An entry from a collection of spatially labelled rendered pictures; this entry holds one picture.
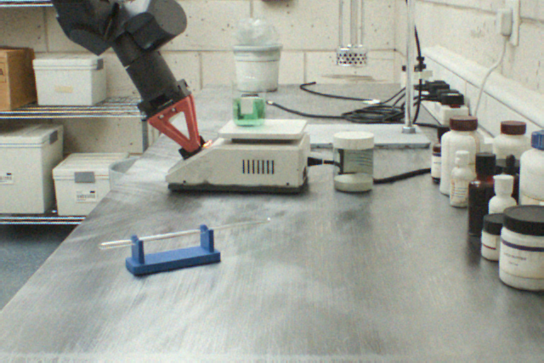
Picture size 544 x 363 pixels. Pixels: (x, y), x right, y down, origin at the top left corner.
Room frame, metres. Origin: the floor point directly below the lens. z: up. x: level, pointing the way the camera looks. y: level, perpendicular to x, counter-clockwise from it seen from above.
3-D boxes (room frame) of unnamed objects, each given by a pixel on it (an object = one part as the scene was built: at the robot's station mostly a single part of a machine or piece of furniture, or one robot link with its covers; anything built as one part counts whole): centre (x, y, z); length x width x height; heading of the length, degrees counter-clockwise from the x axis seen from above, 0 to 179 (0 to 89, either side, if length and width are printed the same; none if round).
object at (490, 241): (0.87, -0.24, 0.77); 0.04 x 0.04 x 0.04
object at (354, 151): (1.18, -0.11, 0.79); 0.06 x 0.06 x 0.08
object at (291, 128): (1.22, 0.02, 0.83); 0.12 x 0.12 x 0.01; 82
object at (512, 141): (1.16, -0.33, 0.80); 0.06 x 0.06 x 0.10
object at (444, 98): (1.75, -0.36, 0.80); 0.07 x 0.04 x 0.02; 88
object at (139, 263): (0.86, 0.12, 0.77); 0.10 x 0.03 x 0.04; 118
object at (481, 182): (0.96, -0.24, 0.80); 0.04 x 0.04 x 0.10
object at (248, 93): (1.22, 0.04, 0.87); 0.06 x 0.05 x 0.08; 21
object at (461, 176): (1.09, -0.24, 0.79); 0.03 x 0.03 x 0.07
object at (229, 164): (1.22, 0.05, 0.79); 0.22 x 0.13 x 0.08; 82
